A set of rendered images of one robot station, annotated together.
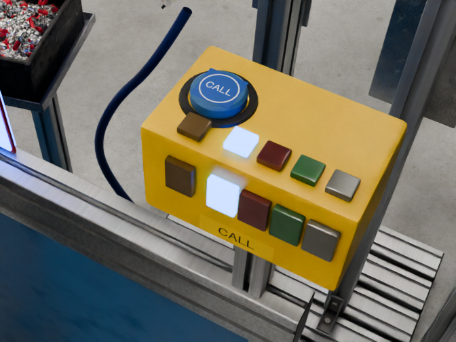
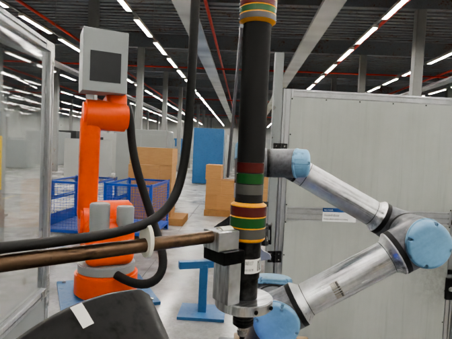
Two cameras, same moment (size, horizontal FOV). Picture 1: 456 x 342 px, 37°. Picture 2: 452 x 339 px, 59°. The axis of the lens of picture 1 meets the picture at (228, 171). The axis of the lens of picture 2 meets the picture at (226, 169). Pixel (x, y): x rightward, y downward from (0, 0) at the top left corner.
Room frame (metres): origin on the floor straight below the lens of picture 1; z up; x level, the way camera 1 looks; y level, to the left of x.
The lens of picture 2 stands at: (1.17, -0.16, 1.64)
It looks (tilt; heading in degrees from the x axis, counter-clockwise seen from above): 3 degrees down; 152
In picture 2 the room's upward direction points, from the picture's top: 3 degrees clockwise
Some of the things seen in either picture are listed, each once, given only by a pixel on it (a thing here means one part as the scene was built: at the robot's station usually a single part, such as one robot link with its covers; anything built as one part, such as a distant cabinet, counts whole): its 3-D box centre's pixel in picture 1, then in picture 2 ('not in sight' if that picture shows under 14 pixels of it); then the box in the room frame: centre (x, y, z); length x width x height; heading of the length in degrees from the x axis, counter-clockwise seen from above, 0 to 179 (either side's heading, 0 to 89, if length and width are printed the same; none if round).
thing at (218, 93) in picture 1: (218, 95); not in sight; (0.34, 0.01, 1.08); 0.04 x 0.04 x 0.02
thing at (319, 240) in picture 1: (320, 241); not in sight; (0.24, -0.06, 1.04); 0.02 x 0.01 x 0.03; 66
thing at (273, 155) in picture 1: (273, 155); not in sight; (0.29, -0.03, 1.08); 0.02 x 0.02 x 0.01; 66
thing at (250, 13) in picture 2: not in sight; (257, 19); (0.77, 0.09, 1.79); 0.04 x 0.04 x 0.01
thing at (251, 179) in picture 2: not in sight; (249, 177); (0.77, 0.09, 1.60); 0.03 x 0.03 x 0.01
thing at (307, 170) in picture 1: (307, 170); not in sight; (0.28, -0.05, 1.08); 0.02 x 0.02 x 0.01; 66
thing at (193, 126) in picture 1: (194, 126); not in sight; (0.30, 0.02, 1.08); 0.02 x 0.02 x 0.01; 66
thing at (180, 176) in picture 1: (180, 176); not in sight; (0.29, 0.03, 1.04); 0.02 x 0.01 x 0.03; 66
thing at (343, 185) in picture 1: (343, 185); not in sight; (0.27, -0.07, 1.08); 0.02 x 0.02 x 0.01; 66
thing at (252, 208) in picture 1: (254, 210); not in sight; (0.26, -0.02, 1.04); 0.02 x 0.01 x 0.03; 66
